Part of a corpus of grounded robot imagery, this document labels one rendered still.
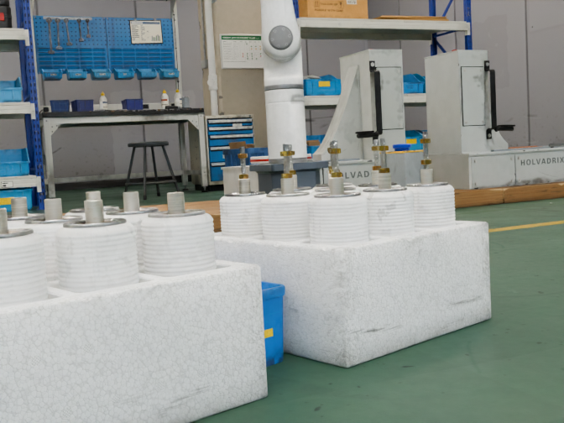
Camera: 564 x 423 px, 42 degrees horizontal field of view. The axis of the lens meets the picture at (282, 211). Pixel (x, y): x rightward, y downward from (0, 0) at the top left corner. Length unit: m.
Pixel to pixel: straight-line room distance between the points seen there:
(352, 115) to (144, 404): 2.92
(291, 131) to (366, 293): 0.67
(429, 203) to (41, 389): 0.75
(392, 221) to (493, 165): 2.76
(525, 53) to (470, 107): 4.47
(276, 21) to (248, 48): 6.07
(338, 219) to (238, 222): 0.24
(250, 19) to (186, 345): 7.04
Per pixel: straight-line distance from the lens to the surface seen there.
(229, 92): 7.66
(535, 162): 4.16
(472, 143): 3.97
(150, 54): 7.29
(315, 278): 1.13
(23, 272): 0.84
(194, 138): 7.08
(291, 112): 1.71
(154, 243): 0.95
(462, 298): 1.33
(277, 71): 1.76
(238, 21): 7.80
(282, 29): 1.71
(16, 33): 5.76
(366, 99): 3.67
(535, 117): 8.28
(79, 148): 9.50
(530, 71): 8.33
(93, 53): 7.18
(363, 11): 6.81
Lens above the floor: 0.33
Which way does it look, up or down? 5 degrees down
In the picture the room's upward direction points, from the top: 3 degrees counter-clockwise
